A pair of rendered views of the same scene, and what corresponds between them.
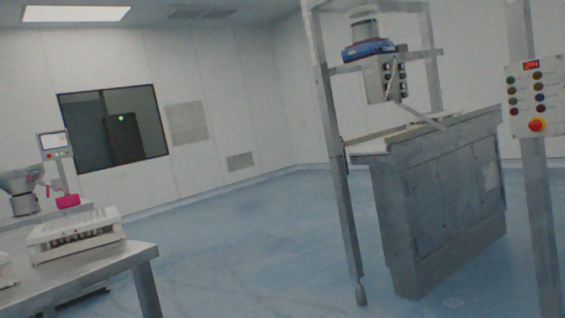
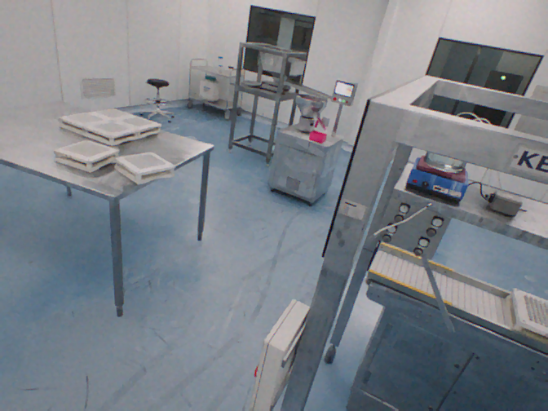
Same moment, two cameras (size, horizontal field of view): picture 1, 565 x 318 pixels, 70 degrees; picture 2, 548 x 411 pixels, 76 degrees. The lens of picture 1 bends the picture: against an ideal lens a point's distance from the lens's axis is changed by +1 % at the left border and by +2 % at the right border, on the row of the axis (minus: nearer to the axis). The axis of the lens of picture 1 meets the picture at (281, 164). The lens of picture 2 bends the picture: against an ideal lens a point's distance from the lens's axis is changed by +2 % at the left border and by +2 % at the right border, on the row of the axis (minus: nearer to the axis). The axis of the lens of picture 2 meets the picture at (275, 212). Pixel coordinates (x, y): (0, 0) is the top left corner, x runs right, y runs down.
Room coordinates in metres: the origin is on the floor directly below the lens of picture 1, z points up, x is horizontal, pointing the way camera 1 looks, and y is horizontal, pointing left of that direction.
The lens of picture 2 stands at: (0.96, -1.39, 1.81)
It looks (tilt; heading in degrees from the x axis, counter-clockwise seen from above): 28 degrees down; 59
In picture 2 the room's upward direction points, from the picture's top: 11 degrees clockwise
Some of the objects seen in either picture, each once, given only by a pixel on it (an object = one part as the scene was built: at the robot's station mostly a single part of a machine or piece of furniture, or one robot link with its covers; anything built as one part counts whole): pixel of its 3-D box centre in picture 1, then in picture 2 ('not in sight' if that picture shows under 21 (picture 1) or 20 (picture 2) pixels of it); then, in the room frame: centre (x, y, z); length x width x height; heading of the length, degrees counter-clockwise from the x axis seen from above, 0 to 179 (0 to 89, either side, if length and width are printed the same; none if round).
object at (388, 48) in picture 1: (369, 50); (437, 177); (2.13, -0.56, 1.39); 0.21 x 0.20 x 0.09; 38
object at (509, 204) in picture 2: (397, 50); (501, 201); (2.26, -0.75, 1.38); 0.12 x 0.07 x 0.06; 128
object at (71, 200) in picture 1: (68, 201); (317, 137); (3.15, 1.70, 0.80); 0.16 x 0.12 x 0.09; 126
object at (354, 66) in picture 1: (383, 62); (479, 203); (2.28, -0.67, 1.33); 0.62 x 0.38 x 0.04; 128
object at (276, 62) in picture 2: not in sight; (275, 112); (3.20, 2.87, 0.75); 1.43 x 1.06 x 1.50; 126
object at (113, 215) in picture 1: (76, 223); (145, 163); (1.23, 0.66, 0.95); 0.25 x 0.24 x 0.02; 24
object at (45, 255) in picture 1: (81, 238); (145, 170); (1.23, 0.66, 0.90); 0.24 x 0.24 x 0.02; 24
